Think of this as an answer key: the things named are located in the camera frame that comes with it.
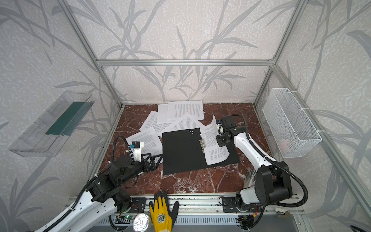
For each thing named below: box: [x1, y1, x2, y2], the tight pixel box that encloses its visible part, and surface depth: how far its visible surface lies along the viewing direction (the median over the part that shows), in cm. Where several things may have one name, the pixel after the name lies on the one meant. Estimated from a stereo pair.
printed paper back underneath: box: [156, 103, 170, 124], surface depth 118 cm
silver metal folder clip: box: [199, 133, 206, 154], surface depth 98 cm
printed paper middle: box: [139, 110, 173, 135], surface depth 110 cm
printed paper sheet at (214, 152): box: [200, 114, 230, 166], surface depth 96 cm
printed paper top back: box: [166, 100, 205, 121], surface depth 118 cm
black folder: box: [162, 127, 241, 176], surface depth 99 cm
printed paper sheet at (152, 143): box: [125, 126, 163, 157], surface depth 102 cm
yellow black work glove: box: [148, 190, 180, 232], surface depth 71 cm
